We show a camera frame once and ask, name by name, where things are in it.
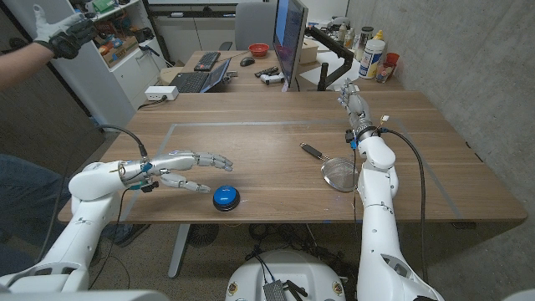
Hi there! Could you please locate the person's gloved hand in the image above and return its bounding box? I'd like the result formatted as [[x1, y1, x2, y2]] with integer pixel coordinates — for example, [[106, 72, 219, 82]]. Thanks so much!
[[32, 3, 98, 60]]

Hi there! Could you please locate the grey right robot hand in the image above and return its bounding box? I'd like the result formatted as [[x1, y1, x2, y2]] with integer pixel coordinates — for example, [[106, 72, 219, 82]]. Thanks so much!
[[337, 78, 377, 141]]

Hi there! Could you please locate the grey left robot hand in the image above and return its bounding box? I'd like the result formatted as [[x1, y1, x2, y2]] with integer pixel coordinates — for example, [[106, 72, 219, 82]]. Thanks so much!
[[119, 150, 234, 194]]

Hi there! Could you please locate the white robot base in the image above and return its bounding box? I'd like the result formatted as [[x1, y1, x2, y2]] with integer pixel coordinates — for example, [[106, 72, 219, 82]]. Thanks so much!
[[225, 249, 347, 301]]

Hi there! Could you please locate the person's bare forearm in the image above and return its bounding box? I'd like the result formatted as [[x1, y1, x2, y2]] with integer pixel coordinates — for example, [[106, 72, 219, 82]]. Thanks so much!
[[0, 41, 54, 91]]

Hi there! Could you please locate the blue push button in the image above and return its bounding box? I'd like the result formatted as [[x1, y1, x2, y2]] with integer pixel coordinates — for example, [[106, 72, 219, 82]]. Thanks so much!
[[211, 185, 242, 212]]

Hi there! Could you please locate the clear glass cup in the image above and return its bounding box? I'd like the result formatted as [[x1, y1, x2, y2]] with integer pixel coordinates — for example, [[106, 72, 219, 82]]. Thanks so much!
[[374, 62, 394, 84]]

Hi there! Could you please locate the white wipes canister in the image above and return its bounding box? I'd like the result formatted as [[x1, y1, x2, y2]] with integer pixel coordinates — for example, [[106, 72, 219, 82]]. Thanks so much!
[[358, 38, 386, 80]]

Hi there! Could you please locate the green box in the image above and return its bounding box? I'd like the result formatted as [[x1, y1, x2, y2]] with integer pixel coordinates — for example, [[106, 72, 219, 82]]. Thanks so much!
[[91, 0, 116, 13]]

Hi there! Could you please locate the white paper sheet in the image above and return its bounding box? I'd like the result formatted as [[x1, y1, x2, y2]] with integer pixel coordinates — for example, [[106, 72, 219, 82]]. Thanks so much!
[[298, 50, 361, 87]]

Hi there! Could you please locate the red cup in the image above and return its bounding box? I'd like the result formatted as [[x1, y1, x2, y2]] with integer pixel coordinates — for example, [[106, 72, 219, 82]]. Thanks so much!
[[384, 52, 400, 79]]

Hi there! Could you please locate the brown cardboard box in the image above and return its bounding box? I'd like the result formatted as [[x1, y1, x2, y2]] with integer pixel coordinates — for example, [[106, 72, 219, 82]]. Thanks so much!
[[102, 35, 140, 69]]

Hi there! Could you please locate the person in gloves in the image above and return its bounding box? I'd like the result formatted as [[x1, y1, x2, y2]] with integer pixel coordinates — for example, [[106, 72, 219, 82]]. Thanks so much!
[[2, 0, 168, 133]]

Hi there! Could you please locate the white power strip box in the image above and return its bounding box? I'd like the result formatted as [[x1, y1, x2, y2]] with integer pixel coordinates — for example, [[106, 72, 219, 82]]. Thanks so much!
[[144, 85, 180, 102]]

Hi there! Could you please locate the dark lidded jar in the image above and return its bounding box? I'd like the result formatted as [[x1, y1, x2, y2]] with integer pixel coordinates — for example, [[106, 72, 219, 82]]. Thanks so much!
[[354, 26, 375, 62]]

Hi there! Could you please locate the beige box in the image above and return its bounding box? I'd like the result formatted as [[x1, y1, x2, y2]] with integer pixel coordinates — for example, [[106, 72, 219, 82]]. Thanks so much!
[[299, 38, 319, 64]]

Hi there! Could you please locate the round black fan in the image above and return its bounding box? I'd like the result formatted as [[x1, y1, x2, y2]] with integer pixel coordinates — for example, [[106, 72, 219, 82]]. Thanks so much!
[[186, 223, 221, 248]]

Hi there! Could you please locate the open laptop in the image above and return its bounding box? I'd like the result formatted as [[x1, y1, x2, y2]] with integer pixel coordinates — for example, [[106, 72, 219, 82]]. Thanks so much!
[[169, 57, 232, 94]]

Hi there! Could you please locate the dark shoe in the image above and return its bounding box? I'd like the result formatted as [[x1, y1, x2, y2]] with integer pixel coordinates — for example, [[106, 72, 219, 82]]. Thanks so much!
[[102, 223, 150, 247]]

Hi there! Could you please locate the white game controller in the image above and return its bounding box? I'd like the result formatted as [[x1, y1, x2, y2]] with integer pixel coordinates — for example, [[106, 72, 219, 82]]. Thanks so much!
[[259, 73, 286, 86]]

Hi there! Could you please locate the black remote control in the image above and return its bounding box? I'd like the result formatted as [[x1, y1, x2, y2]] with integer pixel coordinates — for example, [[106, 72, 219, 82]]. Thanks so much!
[[254, 65, 280, 79]]

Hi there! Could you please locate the computer monitor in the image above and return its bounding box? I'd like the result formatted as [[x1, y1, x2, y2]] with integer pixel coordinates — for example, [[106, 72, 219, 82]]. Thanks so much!
[[272, 0, 309, 89]]

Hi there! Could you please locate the black keyboard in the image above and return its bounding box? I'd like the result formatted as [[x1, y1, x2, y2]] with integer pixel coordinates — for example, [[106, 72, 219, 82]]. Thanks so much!
[[193, 51, 222, 72]]

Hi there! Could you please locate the wooden office desk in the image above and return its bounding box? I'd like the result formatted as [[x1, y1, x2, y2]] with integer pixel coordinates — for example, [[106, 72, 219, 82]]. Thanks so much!
[[160, 49, 405, 93]]

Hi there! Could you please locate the red bowl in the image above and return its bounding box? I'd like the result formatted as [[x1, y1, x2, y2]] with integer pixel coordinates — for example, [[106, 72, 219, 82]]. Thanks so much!
[[247, 43, 271, 59]]

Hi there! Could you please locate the grey office chair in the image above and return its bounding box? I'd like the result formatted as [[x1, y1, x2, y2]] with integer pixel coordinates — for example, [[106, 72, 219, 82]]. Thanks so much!
[[233, 2, 279, 51]]

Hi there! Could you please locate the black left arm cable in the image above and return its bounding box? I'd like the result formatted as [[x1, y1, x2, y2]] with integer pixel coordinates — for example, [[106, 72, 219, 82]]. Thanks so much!
[[35, 124, 150, 264]]

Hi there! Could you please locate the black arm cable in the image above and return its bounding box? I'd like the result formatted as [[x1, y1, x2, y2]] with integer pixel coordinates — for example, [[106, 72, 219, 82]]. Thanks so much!
[[378, 126, 430, 283], [35, 124, 150, 264]]

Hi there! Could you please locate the metal mesh sieve black handle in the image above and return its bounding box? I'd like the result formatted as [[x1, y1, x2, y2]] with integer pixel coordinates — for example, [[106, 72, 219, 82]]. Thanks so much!
[[299, 141, 360, 193]]

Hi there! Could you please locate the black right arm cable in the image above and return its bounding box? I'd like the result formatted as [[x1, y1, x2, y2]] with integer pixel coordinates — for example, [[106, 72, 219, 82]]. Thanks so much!
[[378, 126, 430, 283]]

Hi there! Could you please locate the black floor cable bundle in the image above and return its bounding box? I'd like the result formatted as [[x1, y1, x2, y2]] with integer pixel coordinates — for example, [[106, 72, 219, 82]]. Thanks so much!
[[244, 223, 360, 285]]

